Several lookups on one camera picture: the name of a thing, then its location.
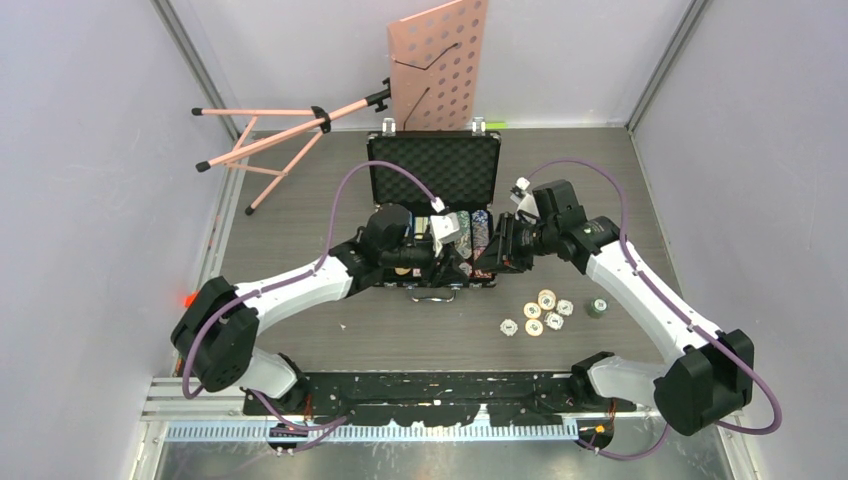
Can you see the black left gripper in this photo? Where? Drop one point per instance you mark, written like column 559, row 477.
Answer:
column 448, row 270

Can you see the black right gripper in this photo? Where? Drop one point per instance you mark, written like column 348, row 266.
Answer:
column 502, row 254

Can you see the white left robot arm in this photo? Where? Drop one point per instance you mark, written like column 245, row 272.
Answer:
column 217, row 333

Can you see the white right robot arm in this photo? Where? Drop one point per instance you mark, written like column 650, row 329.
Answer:
column 703, row 376

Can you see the blue Texas Hold'em card deck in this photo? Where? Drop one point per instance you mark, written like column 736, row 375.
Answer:
column 421, row 230

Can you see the green chip stack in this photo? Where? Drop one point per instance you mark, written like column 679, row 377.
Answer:
column 463, row 244

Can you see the blue orange chip stack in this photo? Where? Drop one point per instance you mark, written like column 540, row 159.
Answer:
column 480, row 220

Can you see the pile of loose poker chips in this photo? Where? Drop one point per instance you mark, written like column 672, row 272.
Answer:
column 548, row 312

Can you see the black aluminium poker case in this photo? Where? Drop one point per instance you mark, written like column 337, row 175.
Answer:
column 433, row 173

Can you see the pink perforated music stand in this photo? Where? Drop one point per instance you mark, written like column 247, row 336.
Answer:
column 434, row 59

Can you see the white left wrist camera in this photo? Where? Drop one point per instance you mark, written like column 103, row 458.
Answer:
column 445, row 229

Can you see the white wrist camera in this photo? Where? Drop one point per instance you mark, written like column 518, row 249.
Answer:
column 522, row 196
column 445, row 229

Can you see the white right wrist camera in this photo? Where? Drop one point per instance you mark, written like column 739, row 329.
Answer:
column 522, row 196

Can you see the orange clip on rail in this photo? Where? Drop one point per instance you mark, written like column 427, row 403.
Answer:
column 189, row 299

